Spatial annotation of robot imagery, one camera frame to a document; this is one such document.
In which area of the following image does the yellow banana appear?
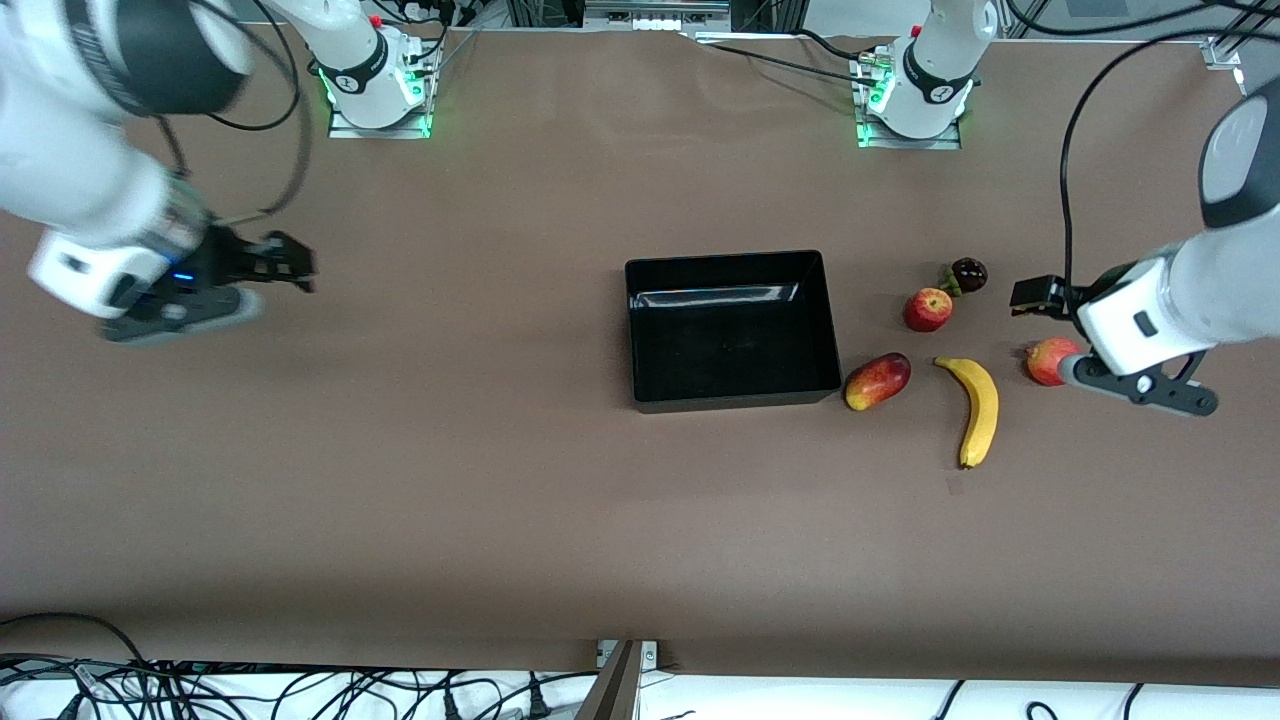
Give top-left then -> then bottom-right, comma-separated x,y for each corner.
933,356 -> 1000,470

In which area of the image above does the red-yellow apple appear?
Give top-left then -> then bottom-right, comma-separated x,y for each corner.
903,287 -> 954,333

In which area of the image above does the black plastic box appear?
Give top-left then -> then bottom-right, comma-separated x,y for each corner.
624,250 -> 843,415

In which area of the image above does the dark purple mangosteen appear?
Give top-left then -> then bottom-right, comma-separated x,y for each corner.
940,257 -> 989,298

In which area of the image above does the red-yellow mango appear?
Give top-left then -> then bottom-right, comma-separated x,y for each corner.
844,352 -> 913,412

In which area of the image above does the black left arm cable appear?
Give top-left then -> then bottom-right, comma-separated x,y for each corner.
1058,0 -> 1280,321

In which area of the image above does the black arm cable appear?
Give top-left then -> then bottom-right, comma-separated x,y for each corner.
150,0 -> 316,226
1058,0 -> 1280,321

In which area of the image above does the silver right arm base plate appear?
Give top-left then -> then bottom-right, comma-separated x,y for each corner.
328,95 -> 433,141

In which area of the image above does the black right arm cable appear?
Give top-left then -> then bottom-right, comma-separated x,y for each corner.
150,0 -> 316,226

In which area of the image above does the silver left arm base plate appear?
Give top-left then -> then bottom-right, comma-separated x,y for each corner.
855,108 -> 963,151

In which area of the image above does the short black table cable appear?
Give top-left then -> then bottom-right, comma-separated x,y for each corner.
790,28 -> 866,59

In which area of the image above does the long black table cable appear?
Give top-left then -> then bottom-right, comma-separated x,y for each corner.
695,40 -> 886,86

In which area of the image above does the silver aluminium frame rail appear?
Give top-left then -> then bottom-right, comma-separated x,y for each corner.
583,0 -> 733,33

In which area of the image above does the grey metal post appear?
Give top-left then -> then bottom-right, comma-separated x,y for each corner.
575,640 -> 643,720

